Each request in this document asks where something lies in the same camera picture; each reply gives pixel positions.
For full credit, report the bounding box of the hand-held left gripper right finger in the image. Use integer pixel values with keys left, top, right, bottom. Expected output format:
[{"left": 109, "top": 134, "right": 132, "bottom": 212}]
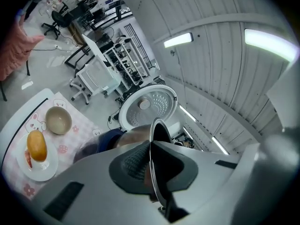
[{"left": 154, "top": 141, "right": 261, "bottom": 225}]

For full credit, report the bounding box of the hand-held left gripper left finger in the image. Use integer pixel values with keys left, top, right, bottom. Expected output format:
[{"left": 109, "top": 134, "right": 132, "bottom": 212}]
[{"left": 34, "top": 139, "right": 169, "bottom": 225}]

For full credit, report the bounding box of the black metal pot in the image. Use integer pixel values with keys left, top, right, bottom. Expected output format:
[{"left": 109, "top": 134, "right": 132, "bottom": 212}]
[{"left": 115, "top": 117, "right": 174, "bottom": 210}]

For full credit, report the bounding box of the ceiling light panel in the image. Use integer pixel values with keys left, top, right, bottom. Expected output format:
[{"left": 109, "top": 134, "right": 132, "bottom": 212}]
[
  {"left": 211, "top": 135, "right": 229, "bottom": 155},
  {"left": 163, "top": 32, "right": 194, "bottom": 49},
  {"left": 244, "top": 28, "right": 300, "bottom": 63},
  {"left": 179, "top": 105, "right": 196, "bottom": 123}
]

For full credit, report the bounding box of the white plate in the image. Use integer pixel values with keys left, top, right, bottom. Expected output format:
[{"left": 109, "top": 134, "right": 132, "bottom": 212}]
[{"left": 16, "top": 131, "right": 60, "bottom": 182}]

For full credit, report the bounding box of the pink checked tablecloth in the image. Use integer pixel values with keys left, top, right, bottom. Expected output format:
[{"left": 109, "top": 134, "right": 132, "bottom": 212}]
[{"left": 0, "top": 91, "right": 103, "bottom": 200}]

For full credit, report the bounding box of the red food piece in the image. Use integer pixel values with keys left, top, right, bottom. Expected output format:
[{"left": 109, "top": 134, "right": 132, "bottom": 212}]
[{"left": 24, "top": 149, "right": 34, "bottom": 169}]

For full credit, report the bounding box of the orange round food item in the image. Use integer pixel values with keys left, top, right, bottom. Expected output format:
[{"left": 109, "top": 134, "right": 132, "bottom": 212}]
[{"left": 26, "top": 129, "right": 48, "bottom": 162}]

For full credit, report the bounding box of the beige bowl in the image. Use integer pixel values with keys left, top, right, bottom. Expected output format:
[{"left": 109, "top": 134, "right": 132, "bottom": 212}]
[{"left": 45, "top": 105, "right": 73, "bottom": 135}]

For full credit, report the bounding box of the dark blue rice cooker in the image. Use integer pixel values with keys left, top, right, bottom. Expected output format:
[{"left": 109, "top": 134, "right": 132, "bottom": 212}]
[{"left": 73, "top": 83, "right": 179, "bottom": 165}]

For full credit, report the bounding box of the white office chair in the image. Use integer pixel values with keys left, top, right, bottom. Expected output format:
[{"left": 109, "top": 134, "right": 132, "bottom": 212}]
[{"left": 69, "top": 57, "right": 121, "bottom": 105}]

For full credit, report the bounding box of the white shelf unit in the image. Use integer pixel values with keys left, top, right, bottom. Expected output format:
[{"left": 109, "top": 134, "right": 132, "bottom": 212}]
[{"left": 103, "top": 27, "right": 151, "bottom": 96}]

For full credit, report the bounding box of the white table with black legs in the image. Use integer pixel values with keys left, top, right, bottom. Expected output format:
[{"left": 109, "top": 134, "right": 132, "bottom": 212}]
[{"left": 64, "top": 32, "right": 106, "bottom": 68}]

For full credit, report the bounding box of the black office chair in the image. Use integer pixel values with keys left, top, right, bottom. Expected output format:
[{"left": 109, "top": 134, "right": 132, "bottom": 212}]
[{"left": 41, "top": 10, "right": 71, "bottom": 40}]

